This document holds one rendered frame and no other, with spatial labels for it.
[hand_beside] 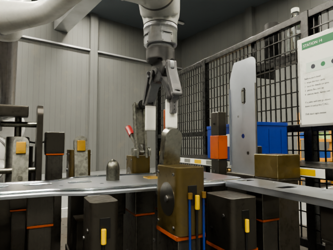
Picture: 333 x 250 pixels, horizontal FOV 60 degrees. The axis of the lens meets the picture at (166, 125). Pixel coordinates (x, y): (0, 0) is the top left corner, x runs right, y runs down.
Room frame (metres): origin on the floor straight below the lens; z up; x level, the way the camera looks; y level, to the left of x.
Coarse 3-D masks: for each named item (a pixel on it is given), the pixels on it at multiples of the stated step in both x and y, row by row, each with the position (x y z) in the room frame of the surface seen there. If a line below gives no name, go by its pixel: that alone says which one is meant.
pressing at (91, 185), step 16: (80, 176) 0.75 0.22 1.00; (96, 176) 0.77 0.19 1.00; (128, 176) 0.78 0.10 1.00; (208, 176) 0.78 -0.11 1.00; (224, 176) 0.78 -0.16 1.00; (0, 192) 0.53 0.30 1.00; (16, 192) 0.54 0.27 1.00; (32, 192) 0.54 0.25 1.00; (48, 192) 0.55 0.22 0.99; (64, 192) 0.55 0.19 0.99; (80, 192) 0.56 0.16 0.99; (96, 192) 0.56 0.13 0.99; (112, 192) 0.58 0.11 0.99
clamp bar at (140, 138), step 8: (136, 104) 0.88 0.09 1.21; (136, 112) 0.88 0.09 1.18; (144, 112) 0.89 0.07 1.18; (136, 120) 0.88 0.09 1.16; (144, 120) 0.89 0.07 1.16; (136, 128) 0.87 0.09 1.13; (144, 128) 0.88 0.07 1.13; (136, 136) 0.87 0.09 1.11; (144, 136) 0.88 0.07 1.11; (136, 144) 0.87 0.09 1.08; (144, 144) 0.88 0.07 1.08
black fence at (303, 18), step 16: (304, 16) 0.98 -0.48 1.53; (320, 16) 0.94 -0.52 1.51; (272, 32) 1.11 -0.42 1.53; (304, 32) 0.98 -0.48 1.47; (240, 48) 1.29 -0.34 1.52; (208, 64) 1.53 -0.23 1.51; (256, 64) 1.21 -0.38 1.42; (208, 80) 1.53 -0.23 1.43; (256, 80) 1.21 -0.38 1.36; (160, 96) 2.07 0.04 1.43; (208, 96) 1.53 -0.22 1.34; (256, 96) 1.21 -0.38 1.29; (272, 96) 1.13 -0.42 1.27; (160, 112) 2.09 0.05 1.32; (192, 112) 1.67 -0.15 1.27; (208, 112) 1.54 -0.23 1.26; (160, 128) 2.08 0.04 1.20; (288, 128) 1.05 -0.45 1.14; (304, 128) 0.99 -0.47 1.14; (320, 128) 0.94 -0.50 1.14; (160, 144) 2.08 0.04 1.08; (304, 144) 1.01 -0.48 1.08; (320, 224) 0.96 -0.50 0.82; (304, 240) 1.01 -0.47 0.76; (320, 240) 0.98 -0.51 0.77
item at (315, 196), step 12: (228, 180) 0.69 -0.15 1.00; (240, 180) 0.70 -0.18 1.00; (252, 180) 0.70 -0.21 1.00; (264, 180) 0.69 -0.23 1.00; (264, 192) 0.57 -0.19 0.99; (276, 192) 0.54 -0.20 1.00; (288, 192) 0.52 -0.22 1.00; (300, 192) 0.52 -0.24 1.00; (312, 192) 0.52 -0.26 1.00; (324, 192) 0.52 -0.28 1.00; (324, 204) 0.46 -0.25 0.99
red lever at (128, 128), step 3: (126, 126) 0.98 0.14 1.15; (129, 126) 0.98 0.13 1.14; (126, 129) 0.97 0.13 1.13; (129, 129) 0.96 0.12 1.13; (132, 129) 0.97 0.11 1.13; (129, 132) 0.95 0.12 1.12; (132, 132) 0.95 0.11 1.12; (129, 135) 0.95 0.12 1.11; (132, 135) 0.94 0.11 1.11; (132, 138) 0.93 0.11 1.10; (132, 141) 0.93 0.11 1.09; (141, 147) 0.89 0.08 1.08; (141, 150) 0.87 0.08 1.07; (141, 153) 0.87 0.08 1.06
